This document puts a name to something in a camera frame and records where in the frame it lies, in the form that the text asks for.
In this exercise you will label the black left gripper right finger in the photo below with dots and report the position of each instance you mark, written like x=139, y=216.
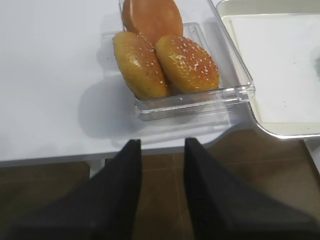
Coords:
x=224, y=207

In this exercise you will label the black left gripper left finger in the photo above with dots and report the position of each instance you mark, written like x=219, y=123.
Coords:
x=102, y=208

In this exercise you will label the sesame bun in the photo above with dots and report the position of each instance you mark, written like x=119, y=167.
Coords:
x=139, y=66
x=187, y=65

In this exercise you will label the white metal tray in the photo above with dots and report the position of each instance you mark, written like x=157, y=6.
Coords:
x=279, y=43

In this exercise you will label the clear plastic bun container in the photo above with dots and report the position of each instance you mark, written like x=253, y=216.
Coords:
x=203, y=25

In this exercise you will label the plain orange bun bottom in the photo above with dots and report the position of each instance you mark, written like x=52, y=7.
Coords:
x=152, y=19

